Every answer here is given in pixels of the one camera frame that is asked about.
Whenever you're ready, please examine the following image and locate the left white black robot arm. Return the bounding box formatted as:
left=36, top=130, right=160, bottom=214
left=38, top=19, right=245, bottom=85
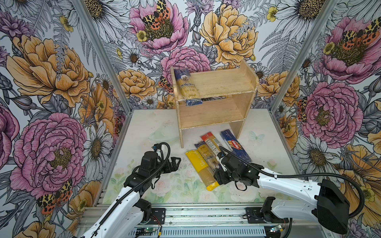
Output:
left=82, top=151, right=181, bottom=238

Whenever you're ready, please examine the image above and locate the dark blue spaghetti bag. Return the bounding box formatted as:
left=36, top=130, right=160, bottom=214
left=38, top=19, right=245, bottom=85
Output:
left=174, top=68, right=202, bottom=106

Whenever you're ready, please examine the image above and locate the right small circuit board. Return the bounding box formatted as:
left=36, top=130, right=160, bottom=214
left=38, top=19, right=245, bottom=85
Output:
left=269, top=225, right=283, bottom=233

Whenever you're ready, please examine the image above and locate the yellow spaghetti bag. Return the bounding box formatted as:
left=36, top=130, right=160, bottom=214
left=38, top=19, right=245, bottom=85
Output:
left=186, top=150, right=219, bottom=191

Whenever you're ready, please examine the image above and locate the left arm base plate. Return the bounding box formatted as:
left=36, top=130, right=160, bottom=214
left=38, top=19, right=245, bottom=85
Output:
left=141, top=208, right=166, bottom=225

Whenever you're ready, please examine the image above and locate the aluminium front rail frame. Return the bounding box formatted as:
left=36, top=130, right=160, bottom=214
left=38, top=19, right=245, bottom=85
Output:
left=74, top=203, right=340, bottom=238

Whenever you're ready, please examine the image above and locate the wooden two-tier shelf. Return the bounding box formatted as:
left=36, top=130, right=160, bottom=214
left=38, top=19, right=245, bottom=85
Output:
left=172, top=60, right=259, bottom=147

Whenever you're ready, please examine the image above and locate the blue gold spaghetti bag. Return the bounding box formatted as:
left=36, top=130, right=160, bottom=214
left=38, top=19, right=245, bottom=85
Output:
left=195, top=141, right=220, bottom=172

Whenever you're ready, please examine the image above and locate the small green circuit board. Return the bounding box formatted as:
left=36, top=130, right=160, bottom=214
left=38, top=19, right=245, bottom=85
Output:
left=135, top=228, right=158, bottom=237

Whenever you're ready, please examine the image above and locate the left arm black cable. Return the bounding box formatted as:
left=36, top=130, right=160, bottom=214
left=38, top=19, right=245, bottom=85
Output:
left=89, top=142, right=172, bottom=236

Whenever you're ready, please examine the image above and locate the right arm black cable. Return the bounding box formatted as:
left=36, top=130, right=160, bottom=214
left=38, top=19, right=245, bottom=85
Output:
left=218, top=145, right=366, bottom=219

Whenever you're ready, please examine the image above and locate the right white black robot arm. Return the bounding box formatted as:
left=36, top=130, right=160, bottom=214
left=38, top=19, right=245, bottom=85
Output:
left=217, top=152, right=350, bottom=235

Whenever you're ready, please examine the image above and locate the blue Barilla spaghetti box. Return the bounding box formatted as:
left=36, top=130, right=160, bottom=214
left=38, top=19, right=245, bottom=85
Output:
left=220, top=130, right=252, bottom=163

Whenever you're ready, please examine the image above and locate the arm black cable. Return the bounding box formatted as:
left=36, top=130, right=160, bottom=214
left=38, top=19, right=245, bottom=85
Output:
left=89, top=142, right=172, bottom=236
left=218, top=145, right=366, bottom=219

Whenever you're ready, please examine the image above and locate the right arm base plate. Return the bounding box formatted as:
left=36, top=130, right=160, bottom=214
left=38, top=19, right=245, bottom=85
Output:
left=242, top=207, right=289, bottom=224

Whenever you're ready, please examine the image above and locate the red clear spaghetti bag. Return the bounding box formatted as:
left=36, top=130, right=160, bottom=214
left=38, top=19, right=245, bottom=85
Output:
left=201, top=132, right=222, bottom=156

